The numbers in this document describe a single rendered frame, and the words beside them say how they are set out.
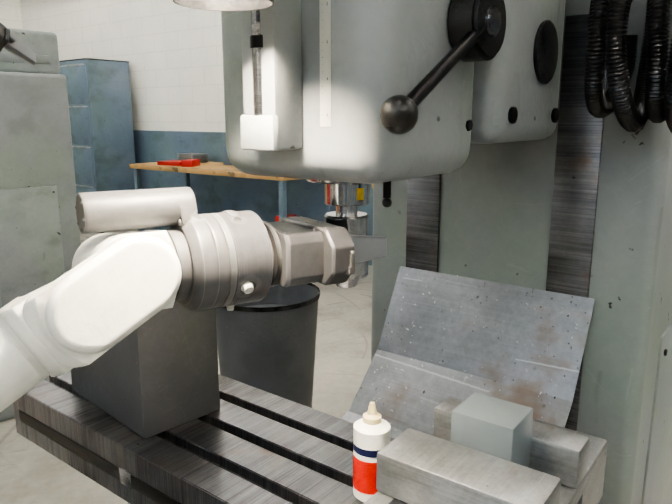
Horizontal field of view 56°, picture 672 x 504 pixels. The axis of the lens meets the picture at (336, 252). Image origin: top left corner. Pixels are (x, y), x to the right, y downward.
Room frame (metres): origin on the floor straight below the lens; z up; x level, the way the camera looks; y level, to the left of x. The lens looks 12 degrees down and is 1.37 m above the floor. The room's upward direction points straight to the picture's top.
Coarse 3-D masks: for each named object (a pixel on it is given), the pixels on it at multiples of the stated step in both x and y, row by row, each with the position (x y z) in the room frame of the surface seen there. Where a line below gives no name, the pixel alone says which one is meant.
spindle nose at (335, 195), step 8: (328, 184) 0.64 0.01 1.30; (336, 184) 0.63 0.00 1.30; (360, 184) 0.63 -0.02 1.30; (368, 184) 0.64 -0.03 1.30; (328, 192) 0.64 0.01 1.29; (336, 192) 0.63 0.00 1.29; (344, 192) 0.63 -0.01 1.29; (352, 192) 0.63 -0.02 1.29; (368, 192) 0.64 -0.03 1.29; (328, 200) 0.64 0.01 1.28; (336, 200) 0.63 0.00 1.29; (344, 200) 0.63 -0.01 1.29; (352, 200) 0.63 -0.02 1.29; (360, 200) 0.63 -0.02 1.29; (368, 200) 0.64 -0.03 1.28
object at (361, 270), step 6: (348, 228) 0.63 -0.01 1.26; (354, 228) 0.63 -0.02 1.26; (360, 228) 0.63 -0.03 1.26; (366, 228) 0.64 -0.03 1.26; (354, 234) 0.63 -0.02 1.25; (360, 234) 0.63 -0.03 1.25; (366, 234) 0.64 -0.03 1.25; (360, 264) 0.63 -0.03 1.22; (366, 264) 0.64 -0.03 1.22; (360, 270) 0.63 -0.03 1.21; (366, 270) 0.64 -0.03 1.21; (354, 276) 0.63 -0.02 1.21; (360, 276) 0.63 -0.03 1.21
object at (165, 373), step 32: (160, 320) 0.76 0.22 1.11; (192, 320) 0.80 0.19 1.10; (128, 352) 0.76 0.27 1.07; (160, 352) 0.76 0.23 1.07; (192, 352) 0.79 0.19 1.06; (96, 384) 0.83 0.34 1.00; (128, 384) 0.76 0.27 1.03; (160, 384) 0.76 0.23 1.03; (192, 384) 0.79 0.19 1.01; (128, 416) 0.77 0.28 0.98; (160, 416) 0.76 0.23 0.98; (192, 416) 0.79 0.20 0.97
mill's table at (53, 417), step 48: (48, 384) 0.91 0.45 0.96; (240, 384) 0.91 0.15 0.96; (48, 432) 0.84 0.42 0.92; (96, 432) 0.76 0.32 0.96; (192, 432) 0.76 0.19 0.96; (240, 432) 0.77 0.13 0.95; (288, 432) 0.76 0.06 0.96; (336, 432) 0.76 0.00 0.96; (96, 480) 0.77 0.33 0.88; (144, 480) 0.70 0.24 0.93; (192, 480) 0.65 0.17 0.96; (240, 480) 0.65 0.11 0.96; (288, 480) 0.65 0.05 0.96; (336, 480) 0.67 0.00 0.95
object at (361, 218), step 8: (328, 216) 0.64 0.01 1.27; (336, 216) 0.63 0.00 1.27; (344, 216) 0.63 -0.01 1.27; (352, 216) 0.63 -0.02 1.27; (360, 216) 0.63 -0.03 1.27; (368, 216) 0.64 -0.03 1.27; (336, 224) 0.63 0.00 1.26; (344, 224) 0.63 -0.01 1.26; (352, 224) 0.63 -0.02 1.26; (360, 224) 0.63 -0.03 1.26
